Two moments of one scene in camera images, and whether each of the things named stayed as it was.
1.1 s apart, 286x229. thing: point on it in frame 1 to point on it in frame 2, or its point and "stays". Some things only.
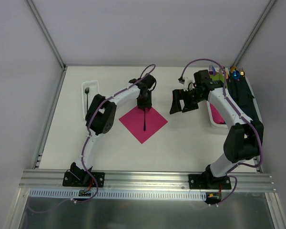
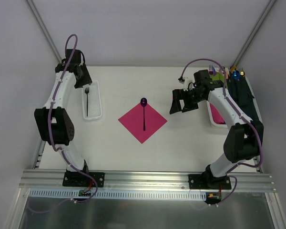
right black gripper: [184, 100] stays
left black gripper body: [144, 104] to [84, 78]
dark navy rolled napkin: [240, 91] stays
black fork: [86, 90] stays
